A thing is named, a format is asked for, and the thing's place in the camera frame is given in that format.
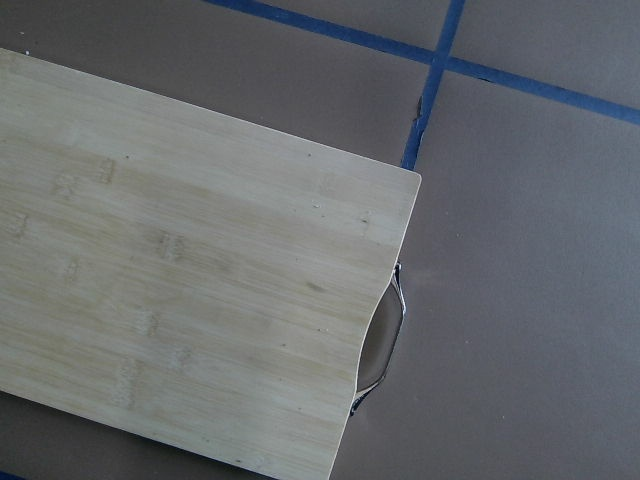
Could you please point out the wooden cutting board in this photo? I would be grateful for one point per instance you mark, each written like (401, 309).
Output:
(184, 275)

